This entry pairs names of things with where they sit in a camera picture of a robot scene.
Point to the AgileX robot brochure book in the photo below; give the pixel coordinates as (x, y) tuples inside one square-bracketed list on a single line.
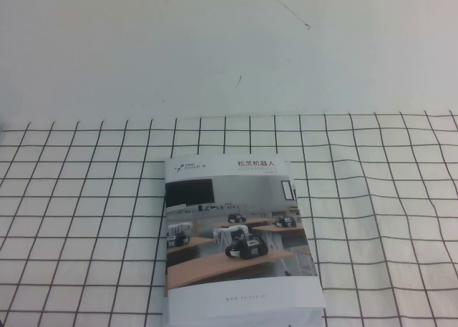
[(236, 234)]

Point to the white black-grid tablecloth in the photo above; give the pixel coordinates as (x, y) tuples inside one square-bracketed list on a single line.
[(375, 216)]

